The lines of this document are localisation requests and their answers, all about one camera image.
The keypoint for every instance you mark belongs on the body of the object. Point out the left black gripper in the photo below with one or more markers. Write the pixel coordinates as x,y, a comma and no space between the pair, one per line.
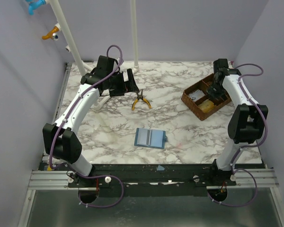
129,86

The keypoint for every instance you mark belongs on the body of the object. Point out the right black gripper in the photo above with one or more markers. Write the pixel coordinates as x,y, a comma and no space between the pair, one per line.
216,88

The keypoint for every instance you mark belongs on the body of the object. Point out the blue card holder wallet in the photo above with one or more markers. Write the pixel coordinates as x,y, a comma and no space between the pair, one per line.
150,138

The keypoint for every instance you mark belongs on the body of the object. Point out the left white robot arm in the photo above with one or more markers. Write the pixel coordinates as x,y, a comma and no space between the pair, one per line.
60,138

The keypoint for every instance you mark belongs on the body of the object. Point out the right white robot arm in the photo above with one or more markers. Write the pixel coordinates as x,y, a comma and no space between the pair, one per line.
247,127

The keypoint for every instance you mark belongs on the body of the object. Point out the yellow item in basket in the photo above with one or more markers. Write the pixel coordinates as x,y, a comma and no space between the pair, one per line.
206,106

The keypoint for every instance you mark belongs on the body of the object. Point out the white packets in basket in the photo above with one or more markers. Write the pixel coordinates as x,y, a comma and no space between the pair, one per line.
196,95

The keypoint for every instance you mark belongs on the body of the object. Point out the brown woven basket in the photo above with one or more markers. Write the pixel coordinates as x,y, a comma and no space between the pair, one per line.
198,101

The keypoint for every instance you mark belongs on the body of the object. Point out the orange brass tap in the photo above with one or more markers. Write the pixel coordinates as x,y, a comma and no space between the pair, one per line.
53,34

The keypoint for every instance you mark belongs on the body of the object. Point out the white PVC pipe frame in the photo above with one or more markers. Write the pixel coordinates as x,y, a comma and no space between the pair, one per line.
97,24

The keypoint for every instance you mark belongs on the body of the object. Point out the aluminium extrusion rail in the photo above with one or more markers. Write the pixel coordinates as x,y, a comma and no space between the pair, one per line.
58,180

